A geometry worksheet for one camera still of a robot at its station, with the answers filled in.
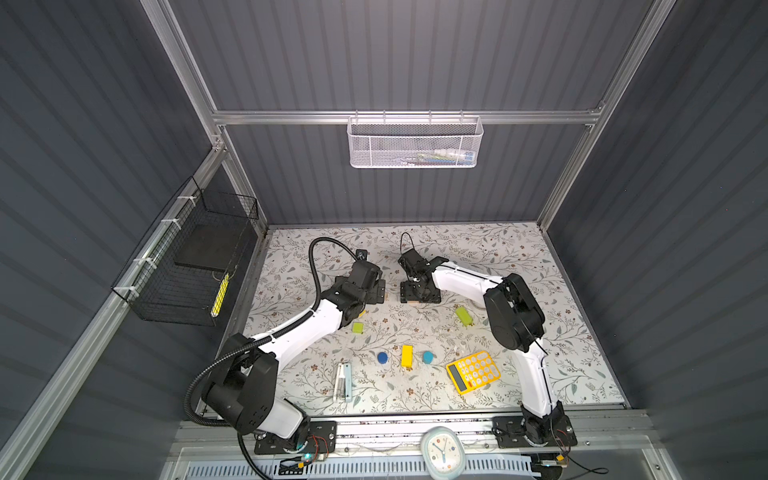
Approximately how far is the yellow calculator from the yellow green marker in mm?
625

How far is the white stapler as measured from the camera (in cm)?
80

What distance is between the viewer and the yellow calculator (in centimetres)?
82
